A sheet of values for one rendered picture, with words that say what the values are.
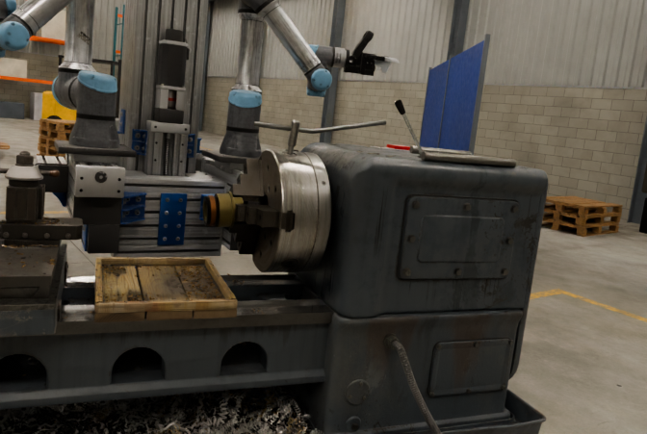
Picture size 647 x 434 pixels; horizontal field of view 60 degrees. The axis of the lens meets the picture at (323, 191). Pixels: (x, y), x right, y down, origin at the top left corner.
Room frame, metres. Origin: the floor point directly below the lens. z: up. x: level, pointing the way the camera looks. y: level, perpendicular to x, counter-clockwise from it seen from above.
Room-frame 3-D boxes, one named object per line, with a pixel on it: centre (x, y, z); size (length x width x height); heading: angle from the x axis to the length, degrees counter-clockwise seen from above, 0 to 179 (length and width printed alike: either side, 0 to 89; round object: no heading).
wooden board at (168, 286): (1.34, 0.37, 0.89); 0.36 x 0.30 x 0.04; 23
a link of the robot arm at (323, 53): (2.22, 0.07, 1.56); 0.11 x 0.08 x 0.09; 98
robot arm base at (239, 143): (2.05, 0.31, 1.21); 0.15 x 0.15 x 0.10
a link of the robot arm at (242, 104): (2.06, 0.32, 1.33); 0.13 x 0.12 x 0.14; 8
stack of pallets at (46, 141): (10.14, 4.41, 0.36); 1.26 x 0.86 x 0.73; 138
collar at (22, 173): (1.29, 0.69, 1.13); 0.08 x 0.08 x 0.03
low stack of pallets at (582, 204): (8.69, -3.95, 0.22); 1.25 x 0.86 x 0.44; 130
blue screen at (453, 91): (8.16, -1.59, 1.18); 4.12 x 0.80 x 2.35; 179
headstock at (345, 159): (1.62, -0.26, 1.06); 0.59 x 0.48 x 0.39; 113
